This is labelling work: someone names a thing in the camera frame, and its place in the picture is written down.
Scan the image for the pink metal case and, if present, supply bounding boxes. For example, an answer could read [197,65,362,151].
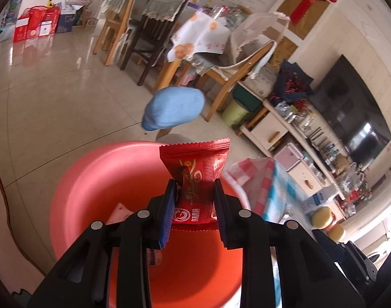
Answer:
[274,143,303,170]

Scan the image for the pink plastic basin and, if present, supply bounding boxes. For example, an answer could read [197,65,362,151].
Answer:
[49,141,252,308]

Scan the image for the black television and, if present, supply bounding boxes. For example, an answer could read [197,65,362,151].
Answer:
[311,54,391,167]

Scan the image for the white sack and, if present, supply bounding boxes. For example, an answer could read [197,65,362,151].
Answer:
[247,62,279,98]

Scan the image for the wooden chair beige lace cover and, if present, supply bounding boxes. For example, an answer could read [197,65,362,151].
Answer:
[195,11,290,122]

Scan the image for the blue white checked tablecloth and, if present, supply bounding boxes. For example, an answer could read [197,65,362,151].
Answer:
[224,157,314,308]

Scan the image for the yellow lidded jar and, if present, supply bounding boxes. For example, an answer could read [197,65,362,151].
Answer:
[327,223,347,241]
[312,207,334,228]

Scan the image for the wooden dining table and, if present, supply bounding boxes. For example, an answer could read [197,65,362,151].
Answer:
[152,58,196,93]

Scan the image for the pink wrapper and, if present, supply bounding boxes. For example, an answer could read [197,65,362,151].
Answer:
[147,248,163,267]
[106,203,135,226]

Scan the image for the blue cardboard box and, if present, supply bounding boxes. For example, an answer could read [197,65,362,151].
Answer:
[56,11,77,33]

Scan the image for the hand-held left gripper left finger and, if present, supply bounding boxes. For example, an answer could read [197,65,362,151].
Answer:
[27,180,178,308]

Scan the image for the white orange-print tablecloth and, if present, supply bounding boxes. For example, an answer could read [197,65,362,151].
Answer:
[168,9,231,63]

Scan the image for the red gift box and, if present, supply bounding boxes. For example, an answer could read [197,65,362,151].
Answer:
[14,6,39,43]
[32,5,61,36]

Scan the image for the green trash bin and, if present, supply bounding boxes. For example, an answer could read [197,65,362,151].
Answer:
[221,85,263,127]

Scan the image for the white television cabinet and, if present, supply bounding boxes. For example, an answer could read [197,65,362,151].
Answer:
[240,99,347,199]

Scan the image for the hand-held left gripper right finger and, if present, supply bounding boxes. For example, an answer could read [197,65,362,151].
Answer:
[213,178,366,308]

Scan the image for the red gold-print snack packet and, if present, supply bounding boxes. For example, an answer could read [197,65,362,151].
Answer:
[159,137,231,230]

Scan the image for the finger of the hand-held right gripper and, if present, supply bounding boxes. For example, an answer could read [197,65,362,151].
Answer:
[312,229,379,296]

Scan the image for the dark blue flower bouquet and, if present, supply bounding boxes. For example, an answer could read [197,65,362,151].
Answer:
[272,59,314,103]

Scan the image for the dark wooden chair grey cover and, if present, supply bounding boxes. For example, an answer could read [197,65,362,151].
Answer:
[120,0,199,87]

